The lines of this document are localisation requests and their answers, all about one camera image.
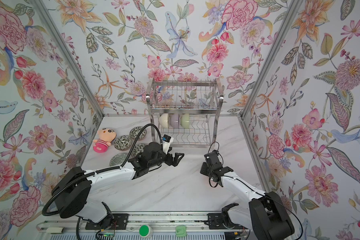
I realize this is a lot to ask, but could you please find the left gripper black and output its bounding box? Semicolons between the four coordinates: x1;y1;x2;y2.
148;148;185;169

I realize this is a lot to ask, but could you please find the green bowl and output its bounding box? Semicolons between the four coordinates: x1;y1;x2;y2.
180;114;190;129

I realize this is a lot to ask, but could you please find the purple bowl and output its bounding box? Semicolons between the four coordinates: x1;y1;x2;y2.
170;114;180;129

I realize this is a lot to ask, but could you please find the cream bowl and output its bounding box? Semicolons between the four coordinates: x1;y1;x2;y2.
159;113;170;129

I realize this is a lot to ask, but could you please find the patterned bowl front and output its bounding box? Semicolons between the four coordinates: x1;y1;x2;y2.
132;143;147;158

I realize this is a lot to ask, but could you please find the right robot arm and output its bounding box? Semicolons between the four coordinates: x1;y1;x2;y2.
200;150;295;240

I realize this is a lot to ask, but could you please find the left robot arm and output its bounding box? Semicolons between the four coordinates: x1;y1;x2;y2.
42;143;184;229

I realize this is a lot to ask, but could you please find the stainless steel dish rack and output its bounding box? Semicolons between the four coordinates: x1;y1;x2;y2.
146;78;224;148

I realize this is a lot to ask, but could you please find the light green square button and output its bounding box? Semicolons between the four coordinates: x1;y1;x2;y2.
176;226;187;238

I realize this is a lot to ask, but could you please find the pink plush doll toy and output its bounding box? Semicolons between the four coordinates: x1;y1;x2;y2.
93;128;117;153

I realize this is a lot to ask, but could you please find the green round button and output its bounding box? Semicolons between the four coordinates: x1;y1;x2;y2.
139;225;154;238

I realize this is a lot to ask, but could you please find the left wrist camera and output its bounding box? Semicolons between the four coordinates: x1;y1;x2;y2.
162;135;173;154

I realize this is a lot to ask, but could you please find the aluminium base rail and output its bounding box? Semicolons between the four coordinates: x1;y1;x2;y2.
36;211;256;240

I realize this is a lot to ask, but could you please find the black corrugated left cable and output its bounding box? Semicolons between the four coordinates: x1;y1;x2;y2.
41;123;163;240

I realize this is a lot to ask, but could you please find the aluminium left corner post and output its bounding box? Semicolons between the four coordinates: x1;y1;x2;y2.
30;0;105;120

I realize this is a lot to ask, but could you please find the aluminium corner post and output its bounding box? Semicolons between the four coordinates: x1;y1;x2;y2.
30;0;105;120
240;1;302;120

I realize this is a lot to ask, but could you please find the aluminium right corner post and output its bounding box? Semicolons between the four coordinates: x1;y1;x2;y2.
240;1;302;120

